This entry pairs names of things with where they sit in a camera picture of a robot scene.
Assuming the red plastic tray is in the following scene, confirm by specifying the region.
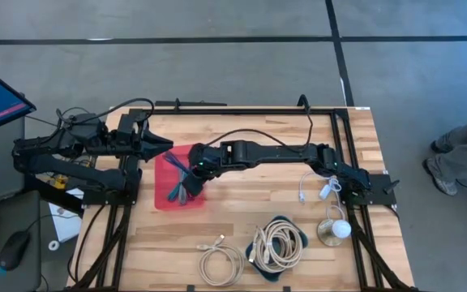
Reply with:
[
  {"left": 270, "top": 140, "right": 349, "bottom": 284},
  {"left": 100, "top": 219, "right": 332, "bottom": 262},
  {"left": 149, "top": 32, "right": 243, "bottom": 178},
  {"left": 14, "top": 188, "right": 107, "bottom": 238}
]
[{"left": 154, "top": 144, "right": 207, "bottom": 211}]

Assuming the person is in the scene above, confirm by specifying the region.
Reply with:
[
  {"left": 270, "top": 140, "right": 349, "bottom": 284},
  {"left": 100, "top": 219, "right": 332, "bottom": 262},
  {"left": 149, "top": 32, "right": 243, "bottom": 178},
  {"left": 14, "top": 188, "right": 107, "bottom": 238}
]
[{"left": 422, "top": 111, "right": 467, "bottom": 198}]

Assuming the purple short cable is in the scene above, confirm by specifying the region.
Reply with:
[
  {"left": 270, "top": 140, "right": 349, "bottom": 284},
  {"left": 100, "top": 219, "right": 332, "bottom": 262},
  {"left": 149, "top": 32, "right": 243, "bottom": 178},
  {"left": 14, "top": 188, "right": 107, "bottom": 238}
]
[{"left": 162, "top": 150, "right": 194, "bottom": 174}]

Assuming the black computer mouse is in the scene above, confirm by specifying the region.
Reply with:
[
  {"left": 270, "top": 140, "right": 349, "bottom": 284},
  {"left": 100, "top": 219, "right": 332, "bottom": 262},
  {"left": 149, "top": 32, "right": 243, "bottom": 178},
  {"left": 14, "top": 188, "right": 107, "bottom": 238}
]
[{"left": 0, "top": 230, "right": 32, "bottom": 272}]

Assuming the yellow clamp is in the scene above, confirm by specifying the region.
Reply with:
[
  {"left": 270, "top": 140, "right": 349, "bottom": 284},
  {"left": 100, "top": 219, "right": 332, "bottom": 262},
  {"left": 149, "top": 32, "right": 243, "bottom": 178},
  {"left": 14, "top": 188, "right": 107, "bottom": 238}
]
[{"left": 49, "top": 172, "right": 71, "bottom": 191}]

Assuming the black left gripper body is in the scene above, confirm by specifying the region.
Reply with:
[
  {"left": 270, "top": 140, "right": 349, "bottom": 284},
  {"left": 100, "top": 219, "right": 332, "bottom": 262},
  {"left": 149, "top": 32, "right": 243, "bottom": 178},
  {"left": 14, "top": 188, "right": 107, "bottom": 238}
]
[{"left": 107, "top": 113, "right": 150, "bottom": 157}]

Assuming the white paper sheet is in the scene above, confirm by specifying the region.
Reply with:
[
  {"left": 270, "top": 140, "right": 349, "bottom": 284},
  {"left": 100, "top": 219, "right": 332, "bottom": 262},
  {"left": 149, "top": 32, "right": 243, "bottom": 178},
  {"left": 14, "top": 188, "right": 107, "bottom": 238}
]
[{"left": 49, "top": 188, "right": 84, "bottom": 243}]

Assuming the black aluminium table frame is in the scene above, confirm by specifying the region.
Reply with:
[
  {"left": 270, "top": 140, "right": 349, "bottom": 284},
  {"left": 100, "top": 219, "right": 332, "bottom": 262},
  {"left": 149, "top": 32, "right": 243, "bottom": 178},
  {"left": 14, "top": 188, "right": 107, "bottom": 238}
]
[{"left": 66, "top": 94, "right": 417, "bottom": 292}]

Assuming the teal plastic bin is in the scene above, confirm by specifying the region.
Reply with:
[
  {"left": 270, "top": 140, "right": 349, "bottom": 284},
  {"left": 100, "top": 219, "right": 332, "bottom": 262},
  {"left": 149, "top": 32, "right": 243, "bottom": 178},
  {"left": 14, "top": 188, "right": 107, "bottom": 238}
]
[{"left": 244, "top": 214, "right": 310, "bottom": 283}]

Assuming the white cable with adapter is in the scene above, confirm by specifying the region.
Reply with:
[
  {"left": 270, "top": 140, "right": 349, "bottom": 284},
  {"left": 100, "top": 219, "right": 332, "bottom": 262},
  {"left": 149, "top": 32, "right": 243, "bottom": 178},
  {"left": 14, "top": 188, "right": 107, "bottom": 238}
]
[{"left": 298, "top": 165, "right": 346, "bottom": 222}]

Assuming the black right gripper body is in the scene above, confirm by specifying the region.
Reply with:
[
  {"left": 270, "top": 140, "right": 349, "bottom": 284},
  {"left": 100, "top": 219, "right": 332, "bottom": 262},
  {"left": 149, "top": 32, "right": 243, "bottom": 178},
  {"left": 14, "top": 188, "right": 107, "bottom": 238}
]
[{"left": 182, "top": 142, "right": 223, "bottom": 198}]

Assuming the white globe lamp gold base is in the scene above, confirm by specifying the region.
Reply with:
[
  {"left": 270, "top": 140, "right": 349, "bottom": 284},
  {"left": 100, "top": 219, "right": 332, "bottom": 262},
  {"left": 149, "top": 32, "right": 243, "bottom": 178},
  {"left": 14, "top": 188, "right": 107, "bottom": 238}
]
[{"left": 317, "top": 217, "right": 353, "bottom": 247}]

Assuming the teal short cable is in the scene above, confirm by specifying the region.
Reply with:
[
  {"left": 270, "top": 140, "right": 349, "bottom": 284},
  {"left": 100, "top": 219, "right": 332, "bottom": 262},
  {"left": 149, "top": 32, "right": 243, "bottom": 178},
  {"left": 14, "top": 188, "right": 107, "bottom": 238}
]
[{"left": 166, "top": 170, "right": 190, "bottom": 203}]

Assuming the grey short cable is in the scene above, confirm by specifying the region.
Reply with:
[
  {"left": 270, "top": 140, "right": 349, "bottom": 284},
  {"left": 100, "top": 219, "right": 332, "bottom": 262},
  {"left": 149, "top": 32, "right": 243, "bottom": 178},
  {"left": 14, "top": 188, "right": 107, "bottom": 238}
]
[{"left": 178, "top": 170, "right": 190, "bottom": 206}]

